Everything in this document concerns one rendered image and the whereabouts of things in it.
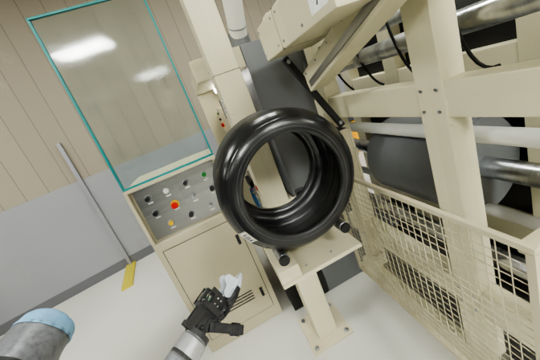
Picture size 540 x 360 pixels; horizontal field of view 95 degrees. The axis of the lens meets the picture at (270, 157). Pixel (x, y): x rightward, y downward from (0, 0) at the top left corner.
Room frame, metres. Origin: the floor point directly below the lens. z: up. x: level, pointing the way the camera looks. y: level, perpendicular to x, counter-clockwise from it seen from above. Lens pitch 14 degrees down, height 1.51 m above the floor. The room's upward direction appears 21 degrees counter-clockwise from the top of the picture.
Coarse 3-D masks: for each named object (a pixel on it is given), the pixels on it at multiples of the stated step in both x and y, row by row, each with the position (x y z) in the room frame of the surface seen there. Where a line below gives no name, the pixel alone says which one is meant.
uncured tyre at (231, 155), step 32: (256, 128) 0.84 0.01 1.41; (288, 128) 0.85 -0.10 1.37; (320, 128) 0.87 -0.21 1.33; (224, 160) 0.83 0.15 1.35; (320, 160) 1.14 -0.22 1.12; (352, 160) 0.93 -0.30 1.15; (224, 192) 0.81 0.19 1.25; (320, 192) 1.10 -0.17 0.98; (256, 224) 0.80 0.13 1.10; (288, 224) 1.04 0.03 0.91; (320, 224) 0.84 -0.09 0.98
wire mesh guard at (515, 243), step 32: (384, 192) 0.87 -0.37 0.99; (448, 224) 0.63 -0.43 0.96; (480, 224) 0.54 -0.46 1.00; (384, 256) 1.01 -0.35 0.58; (416, 256) 0.80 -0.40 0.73; (384, 288) 1.08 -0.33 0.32; (448, 288) 0.68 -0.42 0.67; (480, 288) 0.57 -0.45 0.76; (416, 320) 0.88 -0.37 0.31; (448, 320) 0.71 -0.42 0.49; (512, 352) 0.51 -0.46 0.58
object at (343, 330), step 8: (328, 304) 1.39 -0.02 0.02; (336, 312) 1.32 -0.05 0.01; (304, 320) 1.35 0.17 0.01; (336, 320) 1.27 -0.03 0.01; (344, 320) 1.25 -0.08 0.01; (304, 328) 1.30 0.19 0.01; (312, 328) 1.28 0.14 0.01; (344, 328) 1.20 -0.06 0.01; (312, 336) 1.23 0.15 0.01; (328, 336) 1.19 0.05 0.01; (336, 336) 1.17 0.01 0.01; (344, 336) 1.16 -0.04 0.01; (312, 344) 1.18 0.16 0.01; (320, 344) 1.16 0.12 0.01; (328, 344) 1.14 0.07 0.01; (320, 352) 1.12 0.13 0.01
